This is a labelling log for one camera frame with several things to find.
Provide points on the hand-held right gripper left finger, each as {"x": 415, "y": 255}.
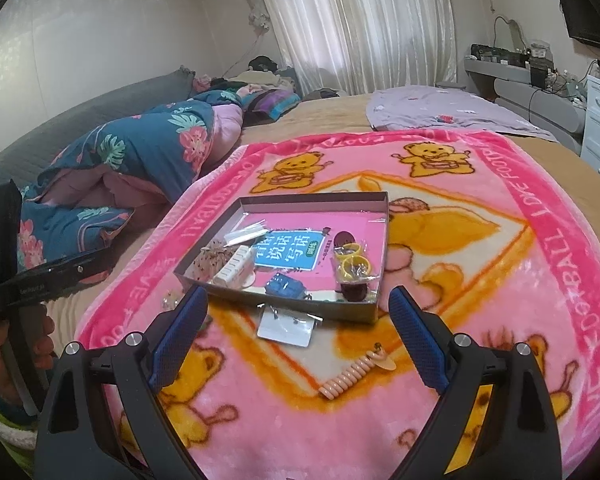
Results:
{"x": 177, "y": 340}

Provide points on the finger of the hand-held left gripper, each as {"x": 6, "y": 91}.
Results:
{"x": 2, "y": 230}
{"x": 82, "y": 267}

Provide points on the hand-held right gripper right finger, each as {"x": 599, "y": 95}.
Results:
{"x": 420, "y": 340}

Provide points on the dark brown hair claw clip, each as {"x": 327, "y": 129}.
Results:
{"x": 355, "y": 294}

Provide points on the brown mesh bow hair clip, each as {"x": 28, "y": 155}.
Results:
{"x": 210, "y": 262}

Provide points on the white hair claw clip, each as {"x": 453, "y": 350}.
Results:
{"x": 232, "y": 268}

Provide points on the grey cardboard box tray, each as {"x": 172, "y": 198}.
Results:
{"x": 325, "y": 310}

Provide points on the earring card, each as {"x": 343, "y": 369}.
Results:
{"x": 285, "y": 332}

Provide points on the blue hair accessory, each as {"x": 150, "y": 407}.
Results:
{"x": 282, "y": 287}

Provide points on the person's left forearm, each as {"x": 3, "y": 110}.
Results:
{"x": 0, "y": 420}

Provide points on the pink bear printed blanket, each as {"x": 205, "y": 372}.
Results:
{"x": 280, "y": 425}

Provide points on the blue floral quilt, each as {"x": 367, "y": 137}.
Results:
{"x": 145, "y": 140}

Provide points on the lavender cloth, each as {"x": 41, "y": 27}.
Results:
{"x": 430, "y": 105}

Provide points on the striped purple cloth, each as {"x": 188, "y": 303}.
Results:
{"x": 272, "y": 102}

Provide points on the pile of clothes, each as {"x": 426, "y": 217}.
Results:
{"x": 260, "y": 77}

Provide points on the grey dresser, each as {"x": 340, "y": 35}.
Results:
{"x": 515, "y": 90}

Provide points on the dresser top clutter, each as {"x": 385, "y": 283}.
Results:
{"x": 500, "y": 55}

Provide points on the hanging flower ornament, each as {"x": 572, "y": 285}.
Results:
{"x": 260, "y": 19}

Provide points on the arched vanity mirror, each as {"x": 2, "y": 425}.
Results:
{"x": 510, "y": 32}

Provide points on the white sheer curtain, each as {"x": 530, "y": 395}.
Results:
{"x": 360, "y": 20}

